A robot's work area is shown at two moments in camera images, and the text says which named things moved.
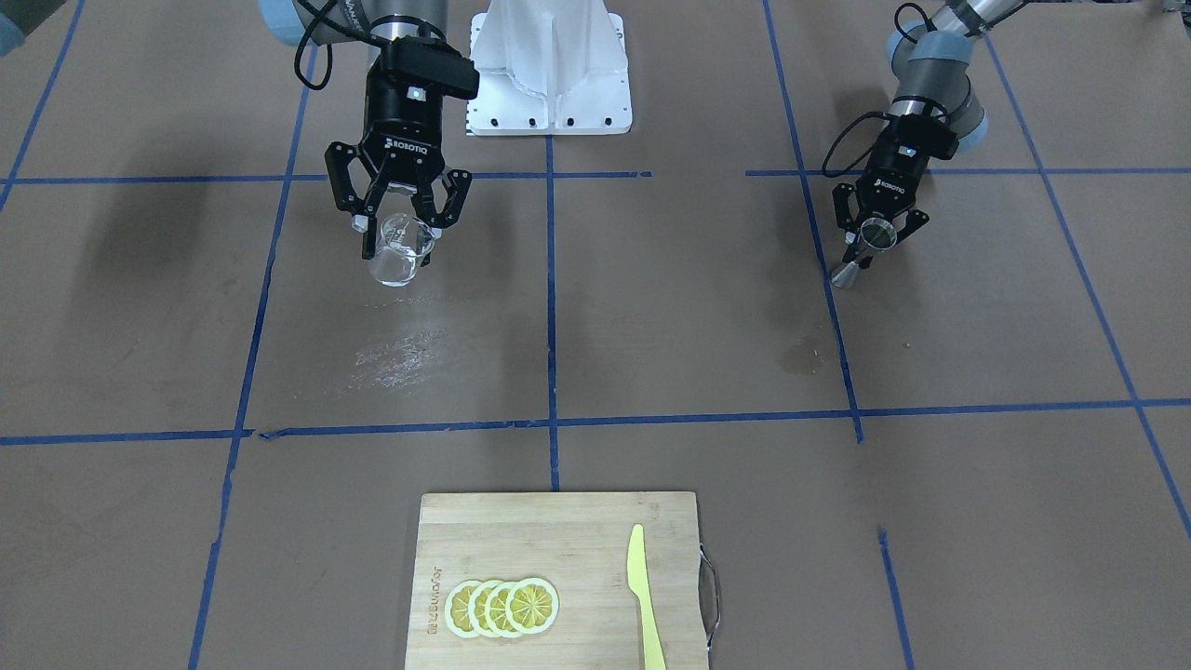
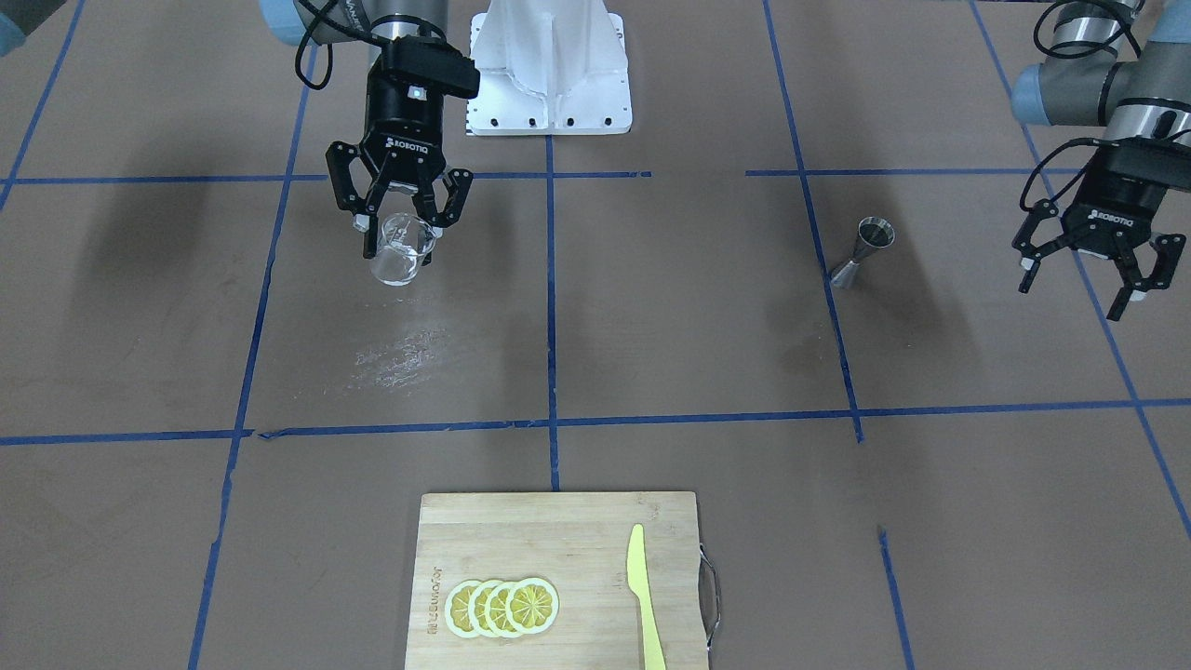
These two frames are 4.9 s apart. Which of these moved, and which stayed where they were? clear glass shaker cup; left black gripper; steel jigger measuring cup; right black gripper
Moved: left black gripper
Stayed: right black gripper; steel jigger measuring cup; clear glass shaker cup
